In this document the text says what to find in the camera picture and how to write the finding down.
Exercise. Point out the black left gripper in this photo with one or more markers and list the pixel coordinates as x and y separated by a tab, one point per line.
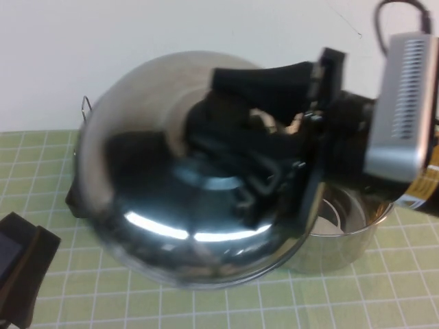
31	267

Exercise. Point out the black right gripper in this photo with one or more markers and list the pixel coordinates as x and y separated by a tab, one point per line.
350	137

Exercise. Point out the steel pot lid black knob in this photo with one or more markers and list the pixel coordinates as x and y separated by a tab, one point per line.
144	103

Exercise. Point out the green grid tablecloth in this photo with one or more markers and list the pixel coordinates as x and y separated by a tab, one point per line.
137	301

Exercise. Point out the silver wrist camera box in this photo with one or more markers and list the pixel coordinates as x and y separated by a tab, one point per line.
387	144

